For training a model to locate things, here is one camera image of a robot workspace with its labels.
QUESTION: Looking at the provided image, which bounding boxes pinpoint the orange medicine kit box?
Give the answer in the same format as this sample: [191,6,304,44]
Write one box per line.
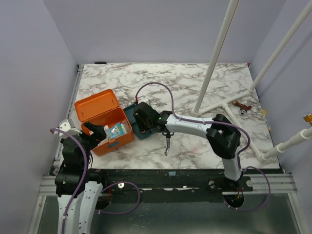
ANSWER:
[75,89,134,156]

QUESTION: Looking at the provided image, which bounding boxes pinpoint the teal divided tray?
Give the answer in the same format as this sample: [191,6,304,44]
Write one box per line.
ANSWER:
[123,103,158,140]

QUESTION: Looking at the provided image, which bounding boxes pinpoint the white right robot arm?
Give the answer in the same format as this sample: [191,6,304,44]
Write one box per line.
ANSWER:
[133,102,242,191]

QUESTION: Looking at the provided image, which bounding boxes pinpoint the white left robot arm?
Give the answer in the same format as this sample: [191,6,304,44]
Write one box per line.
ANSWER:
[50,119,108,234]

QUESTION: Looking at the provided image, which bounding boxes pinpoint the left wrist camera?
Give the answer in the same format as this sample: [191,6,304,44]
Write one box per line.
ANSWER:
[51,118,82,139]

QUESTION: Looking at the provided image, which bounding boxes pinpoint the white PVC pipe frame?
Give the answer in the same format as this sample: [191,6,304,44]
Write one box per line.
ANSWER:
[191,0,312,161]

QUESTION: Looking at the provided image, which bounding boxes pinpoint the clear gauze pad packet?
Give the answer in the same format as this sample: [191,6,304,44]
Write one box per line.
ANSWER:
[121,119,131,134]

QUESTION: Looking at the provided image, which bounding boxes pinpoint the black-handled scissors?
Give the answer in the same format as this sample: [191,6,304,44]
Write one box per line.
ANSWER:
[162,132,174,156]

